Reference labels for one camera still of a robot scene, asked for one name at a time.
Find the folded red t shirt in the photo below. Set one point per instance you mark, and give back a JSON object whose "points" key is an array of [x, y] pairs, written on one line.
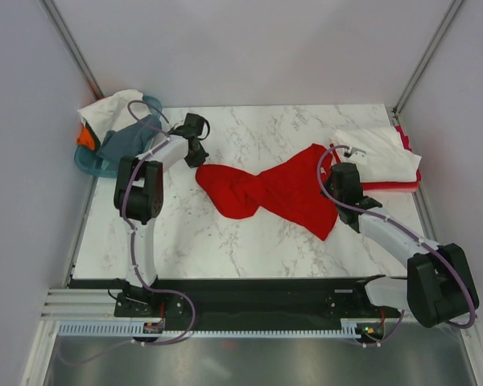
{"points": [[390, 187]]}

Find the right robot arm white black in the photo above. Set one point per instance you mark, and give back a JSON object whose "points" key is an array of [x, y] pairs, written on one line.
{"points": [[438, 287]]}

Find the orange t shirt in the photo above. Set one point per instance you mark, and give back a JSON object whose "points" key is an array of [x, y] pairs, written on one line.
{"points": [[86, 138]]}

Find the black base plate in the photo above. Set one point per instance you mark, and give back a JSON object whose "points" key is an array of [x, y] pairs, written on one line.
{"points": [[244, 304]]}

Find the grey blue t shirt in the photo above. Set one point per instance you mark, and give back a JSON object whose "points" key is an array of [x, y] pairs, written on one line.
{"points": [[130, 141]]}

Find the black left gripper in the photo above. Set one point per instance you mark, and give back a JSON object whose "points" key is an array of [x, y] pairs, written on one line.
{"points": [[198, 161]]}

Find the teal plastic basket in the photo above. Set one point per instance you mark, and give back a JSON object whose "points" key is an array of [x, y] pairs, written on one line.
{"points": [[88, 160]]}

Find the left aluminium frame post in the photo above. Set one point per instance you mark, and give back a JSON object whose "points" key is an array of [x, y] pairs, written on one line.
{"points": [[57, 19]]}

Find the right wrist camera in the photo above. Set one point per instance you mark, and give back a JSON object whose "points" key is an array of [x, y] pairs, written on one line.
{"points": [[353, 151]]}

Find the crumpled white t shirt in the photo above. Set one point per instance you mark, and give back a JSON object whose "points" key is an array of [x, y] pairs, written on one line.
{"points": [[110, 113]]}

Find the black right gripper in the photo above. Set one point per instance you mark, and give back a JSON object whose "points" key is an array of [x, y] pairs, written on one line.
{"points": [[329, 178]]}

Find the aluminium frame post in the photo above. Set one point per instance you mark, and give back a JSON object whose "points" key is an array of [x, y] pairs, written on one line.
{"points": [[444, 26], [57, 19]]}

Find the white slotted cable duct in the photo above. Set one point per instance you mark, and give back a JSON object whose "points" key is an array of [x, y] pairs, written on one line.
{"points": [[139, 329]]}

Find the right aluminium frame post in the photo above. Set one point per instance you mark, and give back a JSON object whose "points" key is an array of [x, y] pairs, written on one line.
{"points": [[444, 26]]}

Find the folded pink t shirt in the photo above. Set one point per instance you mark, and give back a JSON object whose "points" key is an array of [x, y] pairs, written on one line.
{"points": [[405, 140]]}

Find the red t shirt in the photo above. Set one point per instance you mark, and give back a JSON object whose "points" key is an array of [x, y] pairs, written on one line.
{"points": [[290, 190], [390, 187]]}

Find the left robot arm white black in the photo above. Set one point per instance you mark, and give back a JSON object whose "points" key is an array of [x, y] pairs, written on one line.
{"points": [[138, 194]]}

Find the folded white t shirt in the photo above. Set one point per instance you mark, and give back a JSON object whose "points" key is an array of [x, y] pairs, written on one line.
{"points": [[360, 138]]}

